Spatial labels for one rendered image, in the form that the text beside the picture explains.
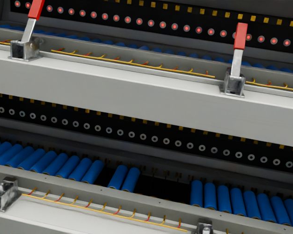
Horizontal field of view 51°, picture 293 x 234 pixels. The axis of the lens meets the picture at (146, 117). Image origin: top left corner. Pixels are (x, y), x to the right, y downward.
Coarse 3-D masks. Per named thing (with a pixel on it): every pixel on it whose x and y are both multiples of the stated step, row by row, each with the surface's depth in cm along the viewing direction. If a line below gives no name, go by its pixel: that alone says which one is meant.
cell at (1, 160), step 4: (16, 144) 52; (12, 148) 51; (16, 148) 51; (20, 148) 52; (4, 152) 49; (8, 152) 49; (12, 152) 50; (16, 152) 50; (0, 156) 48; (4, 156) 48; (8, 156) 49; (12, 156) 49; (0, 160) 47; (4, 160) 48; (8, 160) 48; (0, 164) 47
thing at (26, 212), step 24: (0, 120) 56; (96, 144) 55; (120, 144) 54; (144, 144) 54; (216, 168) 52; (240, 168) 51; (264, 168) 51; (0, 216) 38; (24, 216) 39; (48, 216) 40; (72, 216) 40; (96, 216) 41
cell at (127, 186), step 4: (132, 168) 50; (136, 168) 50; (128, 172) 49; (132, 172) 48; (136, 172) 49; (128, 176) 47; (132, 176) 47; (136, 176) 48; (128, 180) 46; (132, 180) 46; (136, 180) 47; (124, 184) 45; (128, 184) 45; (132, 184) 46; (124, 188) 44; (128, 188) 44; (132, 188) 45; (132, 192) 44
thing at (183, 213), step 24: (0, 168) 44; (48, 192) 42; (72, 192) 42; (96, 192) 42; (120, 192) 42; (120, 216) 40; (168, 216) 41; (192, 216) 40; (216, 216) 40; (240, 216) 41
